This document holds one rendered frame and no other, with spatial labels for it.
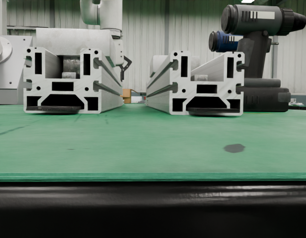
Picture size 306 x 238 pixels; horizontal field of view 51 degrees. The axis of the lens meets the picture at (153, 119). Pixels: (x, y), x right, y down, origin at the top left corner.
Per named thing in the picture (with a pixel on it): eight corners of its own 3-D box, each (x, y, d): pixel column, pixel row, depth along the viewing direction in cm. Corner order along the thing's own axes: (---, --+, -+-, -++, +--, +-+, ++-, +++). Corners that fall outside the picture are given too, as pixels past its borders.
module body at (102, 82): (96, 105, 121) (96, 82, 121) (122, 106, 122) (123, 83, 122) (23, 112, 42) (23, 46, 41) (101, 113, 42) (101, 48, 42)
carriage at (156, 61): (148, 87, 90) (149, 63, 90) (188, 88, 91) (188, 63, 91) (152, 84, 74) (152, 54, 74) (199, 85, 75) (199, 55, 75)
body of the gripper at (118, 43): (124, 38, 129) (124, 66, 130) (98, 38, 129) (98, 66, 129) (123, 34, 122) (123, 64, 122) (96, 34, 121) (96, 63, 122)
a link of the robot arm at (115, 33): (123, 33, 130) (123, 41, 130) (101, 33, 129) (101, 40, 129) (122, 29, 121) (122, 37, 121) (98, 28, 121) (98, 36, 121)
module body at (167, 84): (146, 106, 123) (146, 83, 122) (172, 106, 123) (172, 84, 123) (169, 114, 43) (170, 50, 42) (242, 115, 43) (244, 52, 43)
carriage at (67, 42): (60, 80, 64) (60, 46, 64) (115, 80, 65) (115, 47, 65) (36, 72, 48) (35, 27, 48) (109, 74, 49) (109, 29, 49)
